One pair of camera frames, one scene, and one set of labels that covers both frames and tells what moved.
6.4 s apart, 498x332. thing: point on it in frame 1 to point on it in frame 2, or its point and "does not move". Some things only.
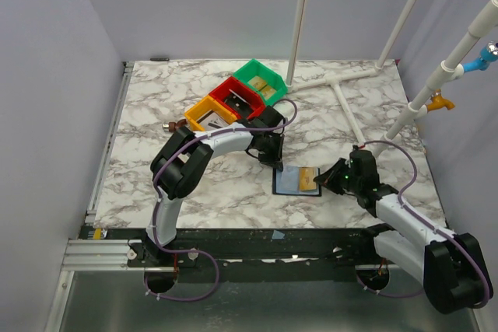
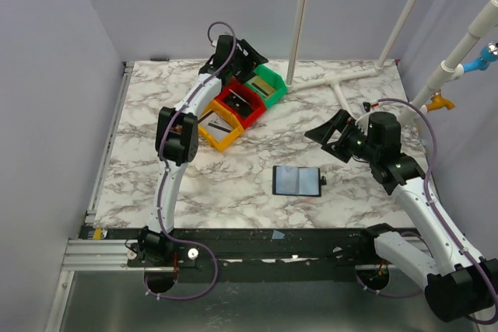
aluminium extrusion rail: [98, 255] does not move
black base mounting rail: [262, 254] does not move
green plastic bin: [265, 82] does not move
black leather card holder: [297, 180] does not move
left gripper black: [274, 160] to [250, 60]
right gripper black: [336, 176] to [338, 136]
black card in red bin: [235, 100] does not move
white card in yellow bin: [212, 122] does not move
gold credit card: [306, 179] to [263, 86]
